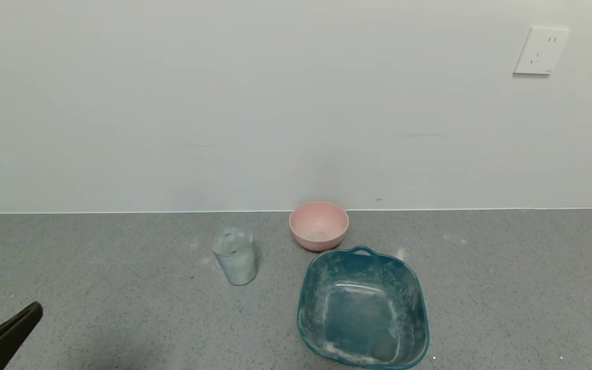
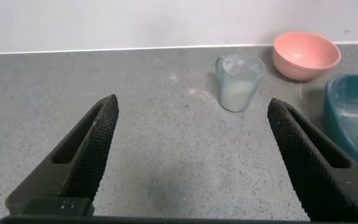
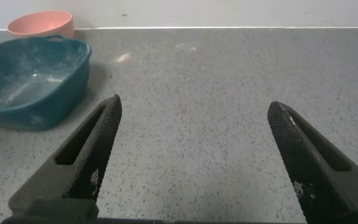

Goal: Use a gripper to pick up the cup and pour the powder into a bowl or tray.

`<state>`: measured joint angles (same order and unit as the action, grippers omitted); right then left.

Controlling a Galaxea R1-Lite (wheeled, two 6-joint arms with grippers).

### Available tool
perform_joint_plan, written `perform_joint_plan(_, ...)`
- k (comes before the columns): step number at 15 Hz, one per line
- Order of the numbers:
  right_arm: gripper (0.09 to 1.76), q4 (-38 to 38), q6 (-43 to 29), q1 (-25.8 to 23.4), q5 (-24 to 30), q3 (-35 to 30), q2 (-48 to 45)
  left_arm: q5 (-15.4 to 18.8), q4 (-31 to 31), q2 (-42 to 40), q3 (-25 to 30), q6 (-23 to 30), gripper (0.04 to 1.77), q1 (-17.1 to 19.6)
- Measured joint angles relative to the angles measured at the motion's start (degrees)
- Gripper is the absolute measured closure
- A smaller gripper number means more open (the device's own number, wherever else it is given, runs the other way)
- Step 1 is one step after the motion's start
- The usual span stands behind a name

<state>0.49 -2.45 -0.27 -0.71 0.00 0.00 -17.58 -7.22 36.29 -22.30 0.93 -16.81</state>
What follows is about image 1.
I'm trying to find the pink ribbed bowl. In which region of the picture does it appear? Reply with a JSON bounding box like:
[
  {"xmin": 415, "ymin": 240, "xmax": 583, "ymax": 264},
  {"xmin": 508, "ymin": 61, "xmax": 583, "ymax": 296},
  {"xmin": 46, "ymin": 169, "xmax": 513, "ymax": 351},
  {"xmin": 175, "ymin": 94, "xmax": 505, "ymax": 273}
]
[{"xmin": 289, "ymin": 200, "xmax": 350, "ymax": 252}]

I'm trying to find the teal plastic basin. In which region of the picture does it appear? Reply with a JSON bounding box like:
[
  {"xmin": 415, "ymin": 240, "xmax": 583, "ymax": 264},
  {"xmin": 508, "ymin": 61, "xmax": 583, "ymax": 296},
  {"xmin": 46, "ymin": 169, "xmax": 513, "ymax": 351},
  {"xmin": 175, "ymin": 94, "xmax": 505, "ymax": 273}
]
[{"xmin": 297, "ymin": 246, "xmax": 430, "ymax": 370}]

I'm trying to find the white wall socket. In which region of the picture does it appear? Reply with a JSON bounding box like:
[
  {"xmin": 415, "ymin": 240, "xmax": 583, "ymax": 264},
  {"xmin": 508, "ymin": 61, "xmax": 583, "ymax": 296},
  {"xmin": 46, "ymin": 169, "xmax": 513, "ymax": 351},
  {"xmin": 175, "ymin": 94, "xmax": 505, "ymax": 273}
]
[{"xmin": 513, "ymin": 27, "xmax": 570, "ymax": 76}]

